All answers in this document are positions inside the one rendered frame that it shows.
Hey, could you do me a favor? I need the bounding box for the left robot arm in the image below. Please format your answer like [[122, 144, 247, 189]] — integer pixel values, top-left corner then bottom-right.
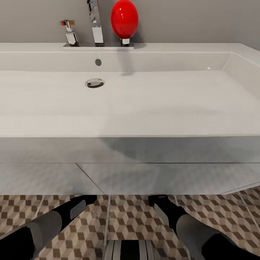
[[0, 195, 97, 260]]

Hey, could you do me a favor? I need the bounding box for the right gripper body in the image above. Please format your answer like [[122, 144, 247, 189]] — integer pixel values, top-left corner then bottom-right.
[[148, 195, 167, 207]]

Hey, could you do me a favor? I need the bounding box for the robot trunk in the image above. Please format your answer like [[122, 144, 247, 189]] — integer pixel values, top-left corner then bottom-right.
[[104, 240, 156, 260]]

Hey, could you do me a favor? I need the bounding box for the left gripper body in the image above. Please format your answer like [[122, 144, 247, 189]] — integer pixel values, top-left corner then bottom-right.
[[83, 195, 95, 206]]

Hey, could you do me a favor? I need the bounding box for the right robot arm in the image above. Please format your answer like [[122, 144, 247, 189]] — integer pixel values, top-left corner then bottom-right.
[[148, 195, 260, 260]]

